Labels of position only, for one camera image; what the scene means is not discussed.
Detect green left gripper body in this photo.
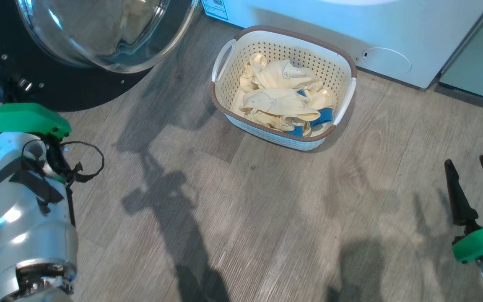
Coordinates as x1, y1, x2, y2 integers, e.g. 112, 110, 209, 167
0, 103, 72, 143

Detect dark round washer door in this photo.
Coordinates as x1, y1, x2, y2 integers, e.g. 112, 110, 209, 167
0, 0, 202, 112

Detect yellow garment with blue trim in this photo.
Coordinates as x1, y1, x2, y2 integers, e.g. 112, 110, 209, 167
231, 87, 336, 137

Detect yellow bear-print garment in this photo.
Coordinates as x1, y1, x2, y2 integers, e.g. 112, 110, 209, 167
240, 53, 324, 94

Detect white front-load washing machine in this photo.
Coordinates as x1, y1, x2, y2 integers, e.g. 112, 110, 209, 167
201, 0, 483, 89

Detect pale green cabinet panel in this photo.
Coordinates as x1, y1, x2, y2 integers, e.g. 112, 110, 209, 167
439, 0, 483, 105

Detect round white filter cover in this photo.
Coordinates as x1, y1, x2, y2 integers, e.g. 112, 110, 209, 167
361, 47, 412, 75

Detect cream perforated laundry basket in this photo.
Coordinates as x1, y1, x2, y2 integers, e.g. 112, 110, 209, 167
210, 25, 357, 151

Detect blue energy label sticker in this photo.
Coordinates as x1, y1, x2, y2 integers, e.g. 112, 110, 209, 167
202, 0, 229, 21

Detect thin black looped cable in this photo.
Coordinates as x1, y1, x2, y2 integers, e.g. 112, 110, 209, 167
44, 136, 105, 227

